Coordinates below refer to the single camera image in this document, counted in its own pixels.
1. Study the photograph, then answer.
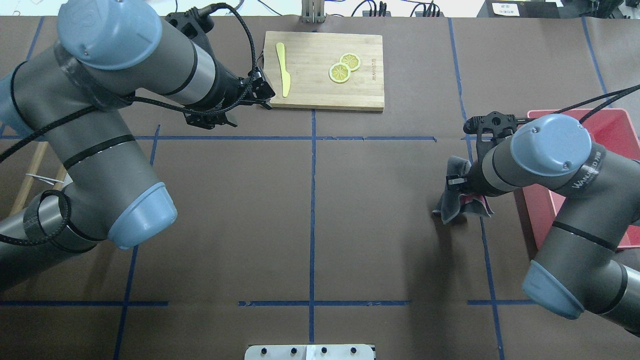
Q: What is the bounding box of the yellow plastic knife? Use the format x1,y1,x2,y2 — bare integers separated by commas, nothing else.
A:
275,42,291,98

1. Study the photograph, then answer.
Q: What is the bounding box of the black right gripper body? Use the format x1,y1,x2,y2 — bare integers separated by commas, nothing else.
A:
446,111,531,197

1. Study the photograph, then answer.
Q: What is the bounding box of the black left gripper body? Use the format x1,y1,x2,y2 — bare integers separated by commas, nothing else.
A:
165,7,243,113

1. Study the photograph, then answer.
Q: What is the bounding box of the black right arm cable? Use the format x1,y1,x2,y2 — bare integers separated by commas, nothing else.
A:
552,84,640,126

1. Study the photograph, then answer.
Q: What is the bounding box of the pink plastic bin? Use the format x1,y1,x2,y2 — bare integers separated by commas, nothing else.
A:
522,108,640,251

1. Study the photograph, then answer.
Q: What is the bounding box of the lemon slice far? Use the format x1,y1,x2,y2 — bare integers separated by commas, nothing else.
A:
339,52,362,72

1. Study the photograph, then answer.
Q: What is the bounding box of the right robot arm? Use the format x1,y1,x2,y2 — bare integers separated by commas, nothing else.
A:
438,112,640,336

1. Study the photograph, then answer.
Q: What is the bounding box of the grey wiping cloth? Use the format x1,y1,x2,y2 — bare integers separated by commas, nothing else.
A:
432,156,494,224

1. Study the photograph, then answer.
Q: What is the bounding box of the aluminium frame post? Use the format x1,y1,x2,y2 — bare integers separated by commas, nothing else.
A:
301,0,326,24

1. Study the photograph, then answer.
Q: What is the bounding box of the lemon slice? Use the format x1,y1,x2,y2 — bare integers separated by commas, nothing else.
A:
339,52,362,72
327,62,352,84

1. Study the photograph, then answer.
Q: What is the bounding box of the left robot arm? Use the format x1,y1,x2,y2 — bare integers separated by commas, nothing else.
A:
0,0,275,291

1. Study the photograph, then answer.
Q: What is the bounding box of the wooden rack rod upper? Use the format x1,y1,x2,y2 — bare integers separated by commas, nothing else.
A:
9,141,48,215

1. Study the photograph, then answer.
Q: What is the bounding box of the wooden rack rod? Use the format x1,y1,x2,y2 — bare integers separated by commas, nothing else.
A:
9,141,48,215
52,165,67,191

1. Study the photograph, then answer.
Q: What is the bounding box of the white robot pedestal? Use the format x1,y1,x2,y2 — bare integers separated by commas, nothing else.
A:
244,343,377,360

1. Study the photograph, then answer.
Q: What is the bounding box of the lemon slice near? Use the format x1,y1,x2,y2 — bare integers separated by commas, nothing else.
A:
327,62,352,84

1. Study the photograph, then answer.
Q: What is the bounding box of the wooden rack rod lower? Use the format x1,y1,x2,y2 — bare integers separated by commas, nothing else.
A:
52,165,67,191

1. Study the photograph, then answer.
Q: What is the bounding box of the wooden cutting board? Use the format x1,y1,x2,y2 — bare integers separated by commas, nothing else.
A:
263,30,386,112

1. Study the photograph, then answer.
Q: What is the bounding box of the black power box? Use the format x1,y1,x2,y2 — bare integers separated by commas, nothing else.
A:
476,0,561,19

